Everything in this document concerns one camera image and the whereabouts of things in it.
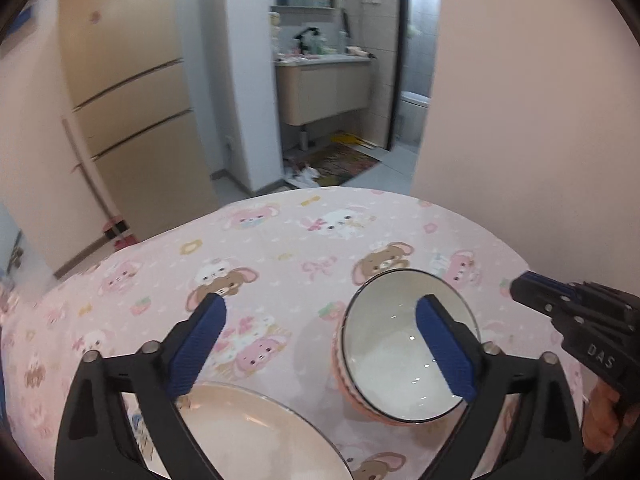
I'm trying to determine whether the person's right hand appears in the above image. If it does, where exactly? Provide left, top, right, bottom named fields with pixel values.
left=581, top=385, right=622, bottom=455

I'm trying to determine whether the white dark-rimmed bowl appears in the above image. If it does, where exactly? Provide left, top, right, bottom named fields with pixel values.
left=342, top=268, right=482, bottom=423

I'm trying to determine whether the beige vanity cabinet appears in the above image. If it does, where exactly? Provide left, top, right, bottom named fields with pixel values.
left=274, top=55, right=373, bottom=127

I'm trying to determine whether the colourful floor mat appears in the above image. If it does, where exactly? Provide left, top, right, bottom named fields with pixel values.
left=305, top=142, right=381, bottom=177

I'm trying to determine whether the beige refrigerator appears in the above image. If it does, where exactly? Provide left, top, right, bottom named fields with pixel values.
left=57, top=0, right=221, bottom=281

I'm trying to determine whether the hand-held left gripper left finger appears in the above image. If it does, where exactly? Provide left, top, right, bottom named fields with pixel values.
left=54, top=292, right=228, bottom=480

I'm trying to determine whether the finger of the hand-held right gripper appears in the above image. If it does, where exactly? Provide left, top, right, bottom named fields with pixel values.
left=523, top=270, right=640, bottom=327
left=510, top=273, right=592, bottom=332

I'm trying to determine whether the pink cartoon printed tablecloth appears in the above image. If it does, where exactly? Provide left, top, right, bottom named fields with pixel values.
left=0, top=186, right=586, bottom=480

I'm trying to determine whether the black faucet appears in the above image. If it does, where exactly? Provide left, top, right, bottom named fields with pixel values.
left=294, top=27, right=321, bottom=56

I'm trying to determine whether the white cartoon print plate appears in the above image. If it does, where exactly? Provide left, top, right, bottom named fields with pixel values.
left=127, top=381, right=353, bottom=480

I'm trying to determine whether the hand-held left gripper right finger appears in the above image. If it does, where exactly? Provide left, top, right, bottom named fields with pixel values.
left=415, top=294, right=586, bottom=480

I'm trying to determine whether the white crumpled bag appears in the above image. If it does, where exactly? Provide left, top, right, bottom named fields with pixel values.
left=285, top=165, right=321, bottom=188

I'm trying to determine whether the grey electrical panel box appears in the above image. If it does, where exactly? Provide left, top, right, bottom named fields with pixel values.
left=9, top=4, right=40, bottom=37

